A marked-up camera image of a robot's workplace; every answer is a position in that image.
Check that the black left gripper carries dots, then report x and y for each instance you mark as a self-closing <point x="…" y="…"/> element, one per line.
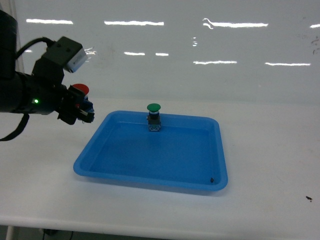
<point x="43" y="93"/>

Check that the red mushroom push button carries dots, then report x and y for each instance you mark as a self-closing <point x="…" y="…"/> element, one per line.
<point x="81" y="88"/>

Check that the green mushroom push button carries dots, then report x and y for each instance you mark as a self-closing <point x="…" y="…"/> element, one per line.
<point x="153" y="118"/>

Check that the white board panel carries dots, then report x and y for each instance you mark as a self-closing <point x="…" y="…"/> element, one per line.
<point x="215" y="50"/>

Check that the blue plastic tray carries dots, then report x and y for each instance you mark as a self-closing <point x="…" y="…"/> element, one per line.
<point x="186" y="153"/>

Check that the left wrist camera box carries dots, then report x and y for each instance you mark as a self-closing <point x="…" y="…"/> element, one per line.
<point x="67" y="54"/>

